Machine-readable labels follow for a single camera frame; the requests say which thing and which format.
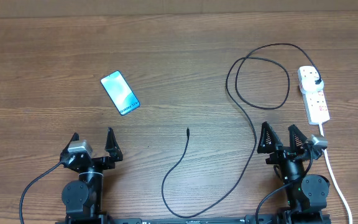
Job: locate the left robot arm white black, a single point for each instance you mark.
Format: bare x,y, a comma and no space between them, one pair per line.
83,197

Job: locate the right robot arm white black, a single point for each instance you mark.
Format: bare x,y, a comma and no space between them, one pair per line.
306,193

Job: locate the white charger plug adapter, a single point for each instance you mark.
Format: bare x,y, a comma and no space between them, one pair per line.
309,85

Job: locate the white power strip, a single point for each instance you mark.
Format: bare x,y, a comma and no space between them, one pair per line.
315,103

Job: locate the Samsung Galaxy smartphone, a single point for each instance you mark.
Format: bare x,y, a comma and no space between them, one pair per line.
120,93

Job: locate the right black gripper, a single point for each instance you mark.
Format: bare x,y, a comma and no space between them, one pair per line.
281,154

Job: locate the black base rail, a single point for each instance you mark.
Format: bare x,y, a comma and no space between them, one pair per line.
248,219

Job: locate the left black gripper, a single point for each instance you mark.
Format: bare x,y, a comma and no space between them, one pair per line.
115,155

